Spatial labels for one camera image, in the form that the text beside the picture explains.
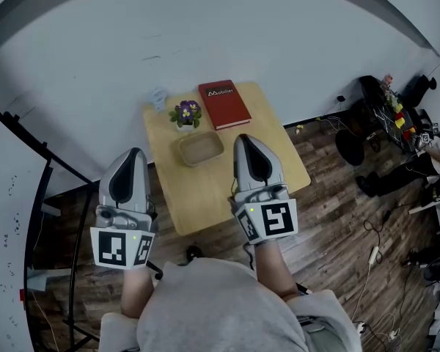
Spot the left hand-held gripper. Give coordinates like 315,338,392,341
89,147,158,271

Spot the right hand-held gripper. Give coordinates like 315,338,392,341
228,133,299,245

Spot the person's left forearm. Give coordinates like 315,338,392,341
120,265,157,320

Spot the person's right forearm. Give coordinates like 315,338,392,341
254,240,302,303

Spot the red hardcover book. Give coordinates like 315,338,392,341
198,79,253,131

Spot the potted purple flower plant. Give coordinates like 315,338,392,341
168,100,203,133

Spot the black round stool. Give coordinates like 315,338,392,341
334,129,366,166

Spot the person's black shoe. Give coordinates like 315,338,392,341
186,244,205,262

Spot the whiteboard with black stand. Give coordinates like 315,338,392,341
0,97,164,352

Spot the black marbled round table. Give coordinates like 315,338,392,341
359,75,427,154

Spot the person's grey shirt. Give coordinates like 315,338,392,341
100,257,364,352

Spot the white flower bouquet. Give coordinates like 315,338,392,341
384,89,399,110

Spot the white-legged wooden desk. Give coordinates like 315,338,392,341
408,181,440,242

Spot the grey waist pouch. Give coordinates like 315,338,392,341
296,313,353,352

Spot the black chair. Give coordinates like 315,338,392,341
403,74,439,109

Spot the grey wall rail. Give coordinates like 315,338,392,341
0,0,440,64

